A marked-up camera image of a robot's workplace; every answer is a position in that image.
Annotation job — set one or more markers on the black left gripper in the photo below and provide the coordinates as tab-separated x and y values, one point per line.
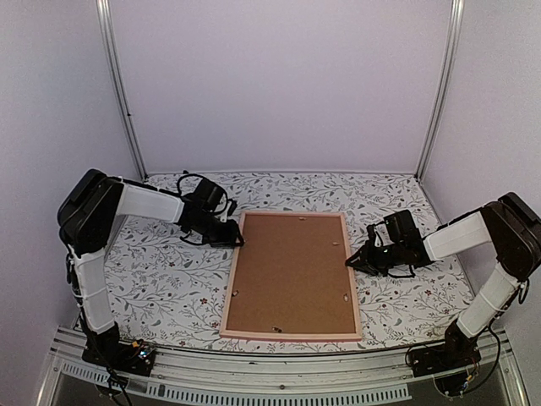
228	238

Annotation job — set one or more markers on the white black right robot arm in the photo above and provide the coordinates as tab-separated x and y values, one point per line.
505	231

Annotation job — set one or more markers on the brown cardboard backing board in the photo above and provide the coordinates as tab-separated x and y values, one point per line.
291	270

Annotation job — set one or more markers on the pink wooden picture frame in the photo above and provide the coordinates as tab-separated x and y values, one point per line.
291	335

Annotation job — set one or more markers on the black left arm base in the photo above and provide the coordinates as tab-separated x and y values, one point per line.
137	357

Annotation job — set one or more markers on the left aluminium corner post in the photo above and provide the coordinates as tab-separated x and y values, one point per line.
107	32

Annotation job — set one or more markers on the aluminium front table rail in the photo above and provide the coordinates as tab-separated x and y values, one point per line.
184	376

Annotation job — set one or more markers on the aluminium corner post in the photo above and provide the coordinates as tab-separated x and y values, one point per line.
107	32
444	83

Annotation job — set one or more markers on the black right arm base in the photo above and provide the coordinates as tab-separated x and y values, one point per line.
454	353

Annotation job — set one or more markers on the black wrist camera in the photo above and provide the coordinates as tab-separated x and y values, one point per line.
207	196
400	227

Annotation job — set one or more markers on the right aluminium corner post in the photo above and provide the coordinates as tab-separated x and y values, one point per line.
444	83

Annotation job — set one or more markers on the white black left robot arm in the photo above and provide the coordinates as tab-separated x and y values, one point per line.
87	216

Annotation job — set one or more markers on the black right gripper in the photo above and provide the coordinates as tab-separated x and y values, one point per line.
365	264

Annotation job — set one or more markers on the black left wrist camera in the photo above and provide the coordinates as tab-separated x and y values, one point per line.
207	196

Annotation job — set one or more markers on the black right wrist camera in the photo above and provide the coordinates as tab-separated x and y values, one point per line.
400	227

